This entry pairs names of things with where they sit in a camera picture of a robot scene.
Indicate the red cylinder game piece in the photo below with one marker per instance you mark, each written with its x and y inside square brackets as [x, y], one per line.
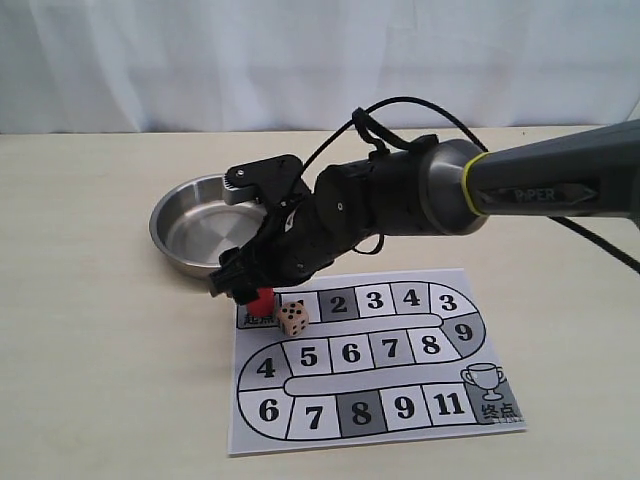
[264, 304]

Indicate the white cloth backdrop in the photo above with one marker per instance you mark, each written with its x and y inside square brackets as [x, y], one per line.
[135, 66]

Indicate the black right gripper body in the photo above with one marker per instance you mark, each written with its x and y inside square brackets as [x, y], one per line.
[350, 203]

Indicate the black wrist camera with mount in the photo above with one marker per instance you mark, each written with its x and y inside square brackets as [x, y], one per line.
[266, 181]

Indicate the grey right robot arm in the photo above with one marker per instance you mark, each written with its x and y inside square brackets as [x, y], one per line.
[594, 173]

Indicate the round stainless steel bowl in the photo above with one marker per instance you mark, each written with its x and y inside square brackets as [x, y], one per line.
[192, 225]

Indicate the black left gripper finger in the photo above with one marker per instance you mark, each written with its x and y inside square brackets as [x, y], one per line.
[231, 277]

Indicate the printed paper game board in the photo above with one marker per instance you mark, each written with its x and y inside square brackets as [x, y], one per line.
[386, 357]

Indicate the wooden die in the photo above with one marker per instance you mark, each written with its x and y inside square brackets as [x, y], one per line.
[292, 317]

